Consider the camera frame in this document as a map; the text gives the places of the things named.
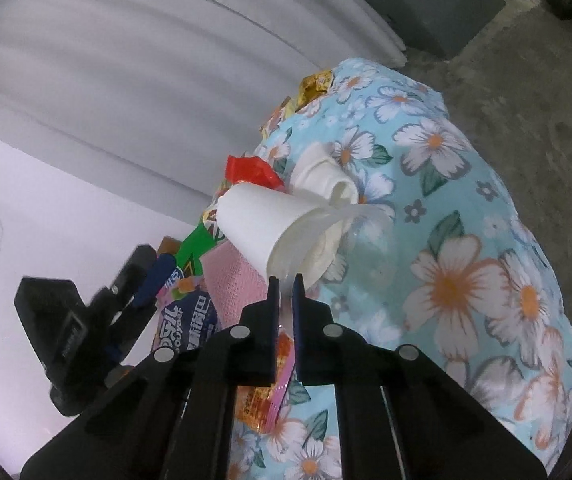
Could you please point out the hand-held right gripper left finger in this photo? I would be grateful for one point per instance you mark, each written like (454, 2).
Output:
(273, 291)

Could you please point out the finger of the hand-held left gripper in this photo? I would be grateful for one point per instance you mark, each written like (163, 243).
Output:
(133, 272)
(158, 277)

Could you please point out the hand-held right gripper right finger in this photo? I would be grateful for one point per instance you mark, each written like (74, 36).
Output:
(297, 291)

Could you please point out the pink blue snack bag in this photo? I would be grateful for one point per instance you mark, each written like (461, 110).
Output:
(190, 317)

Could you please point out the white paper cup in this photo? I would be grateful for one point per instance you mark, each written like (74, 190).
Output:
(321, 175)
(256, 225)

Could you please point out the brown cardboard box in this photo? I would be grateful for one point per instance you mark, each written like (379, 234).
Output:
(168, 246)

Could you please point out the pink textured cloth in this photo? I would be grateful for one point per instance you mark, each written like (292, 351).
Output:
(231, 285)

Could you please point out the green snack packet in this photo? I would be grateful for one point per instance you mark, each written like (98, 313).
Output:
(195, 250)

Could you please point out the clear plastic cup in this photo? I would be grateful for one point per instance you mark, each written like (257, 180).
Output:
(371, 255)

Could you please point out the orange wrapper with pink film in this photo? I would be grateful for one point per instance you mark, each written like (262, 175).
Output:
(256, 402)

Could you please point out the crumpled white paper cup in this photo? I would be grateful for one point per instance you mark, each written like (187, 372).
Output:
(321, 175)

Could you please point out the red wrapper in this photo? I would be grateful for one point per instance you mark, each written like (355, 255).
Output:
(248, 167)

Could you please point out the blue floral blanket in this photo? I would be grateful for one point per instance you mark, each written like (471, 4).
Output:
(466, 185)

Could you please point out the gold crinkled wrapper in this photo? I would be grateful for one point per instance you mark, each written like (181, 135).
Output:
(316, 85)

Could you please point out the grey curtain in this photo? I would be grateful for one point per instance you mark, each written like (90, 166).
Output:
(140, 60)

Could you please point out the grey cabinet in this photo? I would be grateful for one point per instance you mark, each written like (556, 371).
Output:
(431, 5)

